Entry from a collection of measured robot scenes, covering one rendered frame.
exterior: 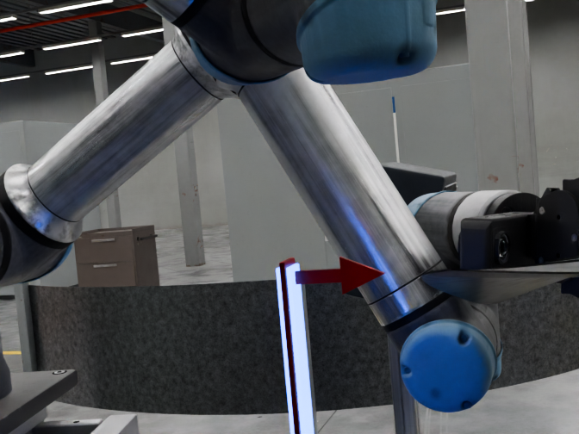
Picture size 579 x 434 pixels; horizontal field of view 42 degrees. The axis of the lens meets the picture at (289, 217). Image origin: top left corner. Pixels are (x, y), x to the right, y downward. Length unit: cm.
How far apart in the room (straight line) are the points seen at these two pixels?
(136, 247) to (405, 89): 282
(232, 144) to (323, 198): 635
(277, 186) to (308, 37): 643
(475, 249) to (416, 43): 22
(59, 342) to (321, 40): 235
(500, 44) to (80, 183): 404
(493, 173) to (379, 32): 434
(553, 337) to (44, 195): 191
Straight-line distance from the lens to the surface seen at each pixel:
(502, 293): 57
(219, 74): 56
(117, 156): 87
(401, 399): 105
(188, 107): 84
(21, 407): 83
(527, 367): 248
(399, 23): 39
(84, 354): 260
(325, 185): 64
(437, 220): 75
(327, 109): 65
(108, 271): 724
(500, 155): 472
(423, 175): 104
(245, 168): 694
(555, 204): 62
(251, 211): 693
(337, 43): 39
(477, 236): 58
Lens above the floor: 124
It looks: 3 degrees down
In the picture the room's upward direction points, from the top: 5 degrees counter-clockwise
